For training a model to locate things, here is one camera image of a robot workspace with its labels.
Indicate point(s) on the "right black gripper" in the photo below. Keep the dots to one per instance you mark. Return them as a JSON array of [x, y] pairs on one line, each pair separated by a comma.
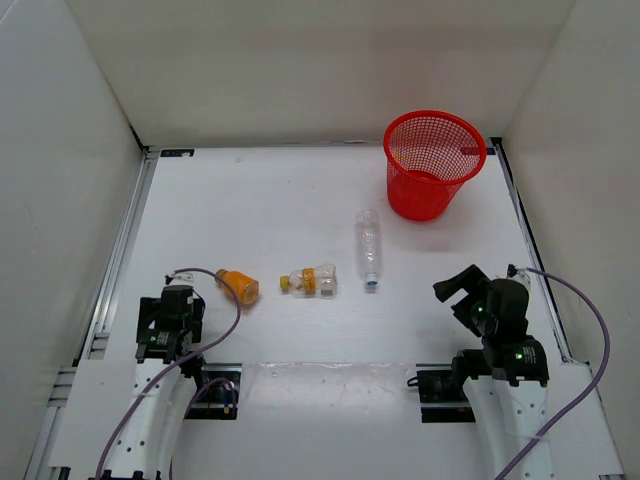
[[468, 279]]

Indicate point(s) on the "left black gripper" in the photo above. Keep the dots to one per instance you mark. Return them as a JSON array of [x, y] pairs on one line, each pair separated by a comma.
[[193, 319]]

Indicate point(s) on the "orange plastic bottle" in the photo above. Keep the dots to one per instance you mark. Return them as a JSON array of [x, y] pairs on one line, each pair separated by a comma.
[[235, 282]]

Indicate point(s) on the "clear bottle with blue cap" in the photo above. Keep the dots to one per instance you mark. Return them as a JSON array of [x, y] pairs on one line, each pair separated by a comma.
[[368, 247]]

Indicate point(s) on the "clear bottle with yellow cap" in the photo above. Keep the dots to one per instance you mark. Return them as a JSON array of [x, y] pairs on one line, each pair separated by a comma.
[[320, 281]]

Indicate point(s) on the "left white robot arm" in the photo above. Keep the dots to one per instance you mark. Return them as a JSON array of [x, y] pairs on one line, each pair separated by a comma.
[[125, 409]]

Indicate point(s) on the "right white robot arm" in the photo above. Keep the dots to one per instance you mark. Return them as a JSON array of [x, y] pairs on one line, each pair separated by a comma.
[[506, 380]]

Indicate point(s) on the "red mesh plastic bin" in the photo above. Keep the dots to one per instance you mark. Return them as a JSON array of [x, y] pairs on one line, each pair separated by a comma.
[[430, 155]]

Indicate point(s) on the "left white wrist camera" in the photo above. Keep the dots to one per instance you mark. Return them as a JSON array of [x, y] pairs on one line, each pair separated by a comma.
[[175, 276]]

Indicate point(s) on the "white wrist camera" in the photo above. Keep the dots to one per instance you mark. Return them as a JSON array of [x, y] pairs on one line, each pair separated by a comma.
[[175, 276], [518, 275]]

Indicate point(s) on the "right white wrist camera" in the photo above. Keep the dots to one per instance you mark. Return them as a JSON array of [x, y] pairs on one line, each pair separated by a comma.
[[518, 275]]

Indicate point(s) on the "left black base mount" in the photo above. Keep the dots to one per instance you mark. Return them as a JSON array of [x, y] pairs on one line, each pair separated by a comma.
[[218, 394]]

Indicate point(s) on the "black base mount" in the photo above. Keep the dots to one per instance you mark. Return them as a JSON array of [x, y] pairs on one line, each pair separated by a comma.
[[218, 394], [440, 402]]

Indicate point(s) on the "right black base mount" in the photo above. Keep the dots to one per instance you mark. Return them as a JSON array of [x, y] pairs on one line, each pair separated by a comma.
[[440, 402]]

